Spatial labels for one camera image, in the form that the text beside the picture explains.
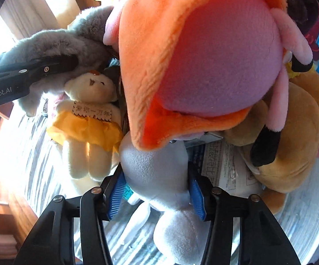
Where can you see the brown bear plush toy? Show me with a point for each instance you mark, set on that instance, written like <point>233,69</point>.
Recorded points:
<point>294,143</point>

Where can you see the beige curtain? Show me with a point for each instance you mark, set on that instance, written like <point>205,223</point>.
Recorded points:
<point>37,2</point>

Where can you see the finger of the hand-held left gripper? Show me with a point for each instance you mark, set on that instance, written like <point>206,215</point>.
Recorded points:
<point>51,66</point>

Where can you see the wooden furniture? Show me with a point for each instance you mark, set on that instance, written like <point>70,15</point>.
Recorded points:
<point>13,212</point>

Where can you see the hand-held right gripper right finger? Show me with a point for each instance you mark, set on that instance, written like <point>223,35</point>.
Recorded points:
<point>197,196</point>

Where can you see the orange pink plush toy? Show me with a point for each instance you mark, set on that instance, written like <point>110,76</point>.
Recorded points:
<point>203,60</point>

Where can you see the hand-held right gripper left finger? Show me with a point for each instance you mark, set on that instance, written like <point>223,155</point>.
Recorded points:
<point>116,196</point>

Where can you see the grey plush toy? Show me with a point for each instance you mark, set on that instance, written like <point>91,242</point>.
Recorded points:
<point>65,44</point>

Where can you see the white goose plush toy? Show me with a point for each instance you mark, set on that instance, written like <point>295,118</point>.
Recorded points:
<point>159,165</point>

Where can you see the striped blue grey blanket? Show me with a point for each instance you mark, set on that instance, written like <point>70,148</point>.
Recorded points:
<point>308,207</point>

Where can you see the cream bear yellow dress plush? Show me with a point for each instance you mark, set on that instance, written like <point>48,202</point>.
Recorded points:
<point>87,121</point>

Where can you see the white printed medicine box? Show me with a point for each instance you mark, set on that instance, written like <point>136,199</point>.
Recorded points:
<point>225,165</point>

